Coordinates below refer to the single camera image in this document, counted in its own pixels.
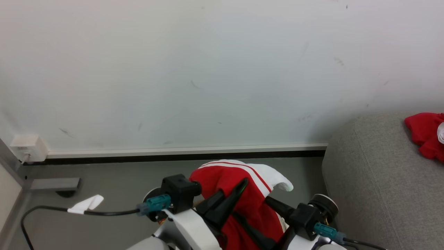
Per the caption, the grey metal frame with foot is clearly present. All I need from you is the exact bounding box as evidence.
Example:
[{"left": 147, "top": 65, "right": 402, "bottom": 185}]
[{"left": 0, "top": 137, "right": 82, "bottom": 250}]

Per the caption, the plain red garment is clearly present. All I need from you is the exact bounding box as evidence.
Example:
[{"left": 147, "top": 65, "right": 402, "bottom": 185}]
[{"left": 404, "top": 112, "right": 444, "bottom": 164}]

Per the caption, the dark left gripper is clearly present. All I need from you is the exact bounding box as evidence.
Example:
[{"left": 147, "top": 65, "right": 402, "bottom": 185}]
[{"left": 196, "top": 178, "right": 249, "bottom": 250}]

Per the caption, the black cable teal plug tagged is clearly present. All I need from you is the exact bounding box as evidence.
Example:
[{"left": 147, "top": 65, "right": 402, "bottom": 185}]
[{"left": 21, "top": 194, "right": 172, "bottom": 250}]

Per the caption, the grey fabric sofa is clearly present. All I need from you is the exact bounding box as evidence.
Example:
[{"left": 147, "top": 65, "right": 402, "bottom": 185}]
[{"left": 322, "top": 112, "right": 444, "bottom": 250}]

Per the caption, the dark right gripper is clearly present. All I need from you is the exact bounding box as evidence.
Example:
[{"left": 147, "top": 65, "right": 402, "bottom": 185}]
[{"left": 265, "top": 196, "right": 303, "bottom": 250}]

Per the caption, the white cable tag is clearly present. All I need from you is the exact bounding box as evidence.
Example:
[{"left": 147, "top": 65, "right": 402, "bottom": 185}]
[{"left": 67, "top": 194, "right": 104, "bottom": 215}]

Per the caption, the white and black baseboard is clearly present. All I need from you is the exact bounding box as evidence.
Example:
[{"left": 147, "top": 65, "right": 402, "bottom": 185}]
[{"left": 24, "top": 143, "right": 328, "bottom": 166}]

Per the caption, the red white striped garment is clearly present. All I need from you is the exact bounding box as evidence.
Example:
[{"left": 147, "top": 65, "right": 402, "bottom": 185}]
[{"left": 189, "top": 159, "right": 294, "bottom": 250}]

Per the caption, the white wall socket box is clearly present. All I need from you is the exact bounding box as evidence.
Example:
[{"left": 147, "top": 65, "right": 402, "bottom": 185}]
[{"left": 9, "top": 134, "right": 49, "bottom": 164}]

